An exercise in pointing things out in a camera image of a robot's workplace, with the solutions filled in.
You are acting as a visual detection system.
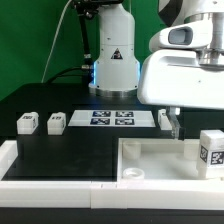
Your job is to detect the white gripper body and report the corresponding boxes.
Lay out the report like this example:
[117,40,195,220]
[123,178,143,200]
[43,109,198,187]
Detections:
[137,49,224,109]

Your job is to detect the white U-shaped fence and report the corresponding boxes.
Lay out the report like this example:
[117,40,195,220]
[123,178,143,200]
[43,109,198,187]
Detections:
[0,141,224,210]

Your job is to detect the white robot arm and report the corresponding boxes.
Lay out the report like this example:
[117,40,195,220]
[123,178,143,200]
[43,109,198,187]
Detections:
[89,0,224,109]

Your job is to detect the white square tabletop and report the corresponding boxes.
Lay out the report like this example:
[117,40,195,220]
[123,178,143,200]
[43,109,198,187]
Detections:
[117,137,224,184]

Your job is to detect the white cable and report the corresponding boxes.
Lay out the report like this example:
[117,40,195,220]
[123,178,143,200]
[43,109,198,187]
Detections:
[40,0,74,84]

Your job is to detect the black cable with connector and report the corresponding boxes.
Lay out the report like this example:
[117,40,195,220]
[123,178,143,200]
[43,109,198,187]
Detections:
[44,0,101,85]

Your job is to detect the white marker sheet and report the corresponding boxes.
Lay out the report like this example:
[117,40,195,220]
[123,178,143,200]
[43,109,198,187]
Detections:
[69,110,155,127]

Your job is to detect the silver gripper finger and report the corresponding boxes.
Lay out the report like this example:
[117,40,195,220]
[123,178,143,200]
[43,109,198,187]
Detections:
[166,107,185,140]

